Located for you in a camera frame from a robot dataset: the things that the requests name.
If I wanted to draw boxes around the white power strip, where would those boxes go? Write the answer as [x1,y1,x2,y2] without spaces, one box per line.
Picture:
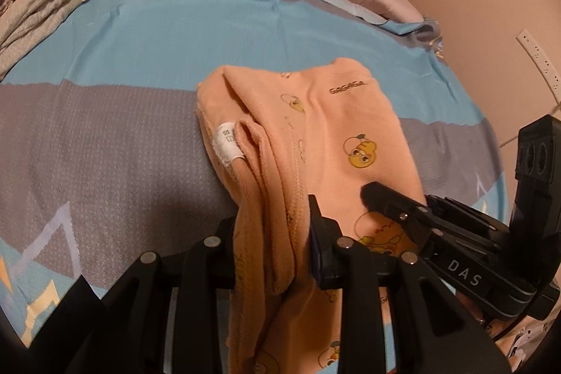
[516,29,561,104]

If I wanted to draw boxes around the orange duck print garment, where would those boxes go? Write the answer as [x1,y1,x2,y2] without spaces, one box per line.
[196,57,424,373]

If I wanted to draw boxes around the blue grey bed sheet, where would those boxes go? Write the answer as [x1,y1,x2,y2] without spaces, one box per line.
[1,0,508,340]

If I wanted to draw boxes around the folded grey clothes stack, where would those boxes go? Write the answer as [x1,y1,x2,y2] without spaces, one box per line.
[1,0,87,80]

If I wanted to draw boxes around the black camera box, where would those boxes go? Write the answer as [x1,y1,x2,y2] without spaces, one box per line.
[510,115,560,291]

